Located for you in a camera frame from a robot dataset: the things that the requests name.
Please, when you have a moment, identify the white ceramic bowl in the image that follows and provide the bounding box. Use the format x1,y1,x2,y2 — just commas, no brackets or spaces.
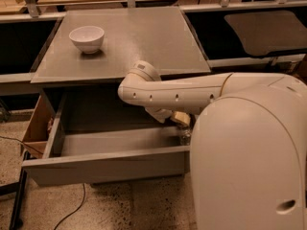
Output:
69,26,105,54

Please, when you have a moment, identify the black metal stand leg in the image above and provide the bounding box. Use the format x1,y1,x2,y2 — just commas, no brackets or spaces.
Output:
0,150,32,230

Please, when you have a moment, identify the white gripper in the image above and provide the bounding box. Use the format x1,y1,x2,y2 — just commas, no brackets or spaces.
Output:
145,107,191,127

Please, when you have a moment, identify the clear plastic water bottle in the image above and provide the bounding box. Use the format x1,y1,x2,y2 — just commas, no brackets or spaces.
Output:
178,126,192,146

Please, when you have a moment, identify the grey open top drawer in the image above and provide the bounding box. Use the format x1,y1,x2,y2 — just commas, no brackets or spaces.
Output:
22,86,189,186

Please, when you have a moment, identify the grey metal rail frame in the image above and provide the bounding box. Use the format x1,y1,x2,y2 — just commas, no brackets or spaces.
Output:
0,1,306,96

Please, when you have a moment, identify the black floor cable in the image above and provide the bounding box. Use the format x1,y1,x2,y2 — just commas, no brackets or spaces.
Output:
52,182,87,230

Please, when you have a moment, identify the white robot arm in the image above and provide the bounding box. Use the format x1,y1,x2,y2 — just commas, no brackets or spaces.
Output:
118,61,307,230

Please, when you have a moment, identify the black office chair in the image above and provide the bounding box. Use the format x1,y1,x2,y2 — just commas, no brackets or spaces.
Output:
222,10,307,68

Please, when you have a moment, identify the grey cabinet counter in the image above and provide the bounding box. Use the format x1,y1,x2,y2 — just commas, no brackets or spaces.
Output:
30,6,212,123

